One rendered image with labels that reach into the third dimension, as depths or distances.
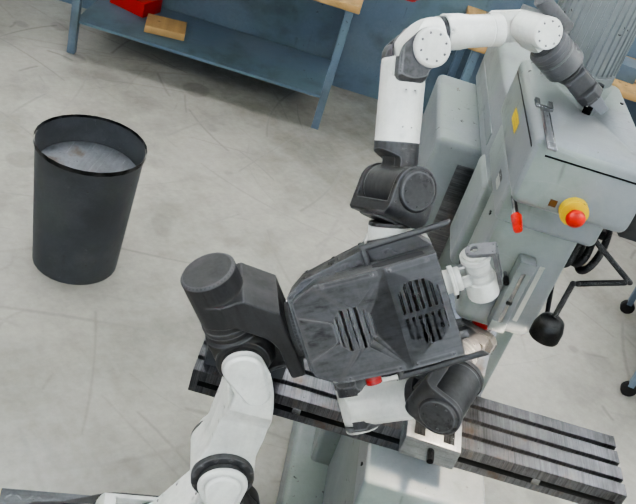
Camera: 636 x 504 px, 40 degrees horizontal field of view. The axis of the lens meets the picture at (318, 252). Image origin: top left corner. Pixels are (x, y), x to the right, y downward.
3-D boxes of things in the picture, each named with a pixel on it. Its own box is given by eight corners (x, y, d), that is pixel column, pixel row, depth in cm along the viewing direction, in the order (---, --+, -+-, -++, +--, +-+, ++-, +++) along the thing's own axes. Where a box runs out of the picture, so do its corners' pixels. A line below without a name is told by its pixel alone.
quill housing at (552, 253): (528, 342, 216) (584, 240, 198) (450, 319, 215) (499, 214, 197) (523, 297, 232) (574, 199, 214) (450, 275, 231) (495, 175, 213)
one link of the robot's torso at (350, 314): (316, 435, 162) (501, 383, 159) (261, 263, 158) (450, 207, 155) (322, 389, 191) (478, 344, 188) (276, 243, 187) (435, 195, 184)
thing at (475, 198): (534, 291, 230) (576, 212, 216) (447, 265, 229) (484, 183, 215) (529, 252, 246) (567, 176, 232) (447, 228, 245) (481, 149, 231)
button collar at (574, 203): (581, 230, 180) (594, 206, 177) (554, 221, 180) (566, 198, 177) (580, 225, 182) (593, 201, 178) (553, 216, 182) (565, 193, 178)
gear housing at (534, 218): (594, 251, 196) (614, 215, 190) (492, 219, 195) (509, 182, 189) (576, 181, 224) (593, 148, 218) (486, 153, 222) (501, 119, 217)
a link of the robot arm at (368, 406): (330, 442, 194) (413, 432, 180) (315, 386, 194) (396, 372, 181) (359, 427, 203) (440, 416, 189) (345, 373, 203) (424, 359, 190)
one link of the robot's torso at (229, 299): (177, 299, 162) (266, 273, 161) (179, 258, 172) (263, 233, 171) (228, 397, 179) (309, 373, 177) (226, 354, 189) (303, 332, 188)
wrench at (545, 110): (560, 154, 168) (562, 150, 168) (541, 148, 168) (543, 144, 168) (551, 105, 189) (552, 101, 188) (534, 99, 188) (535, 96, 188)
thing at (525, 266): (502, 333, 211) (537, 266, 199) (487, 329, 211) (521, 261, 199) (501, 323, 214) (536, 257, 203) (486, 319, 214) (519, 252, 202)
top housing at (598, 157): (625, 239, 182) (663, 174, 173) (508, 203, 181) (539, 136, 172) (593, 141, 221) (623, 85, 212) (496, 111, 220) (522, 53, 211)
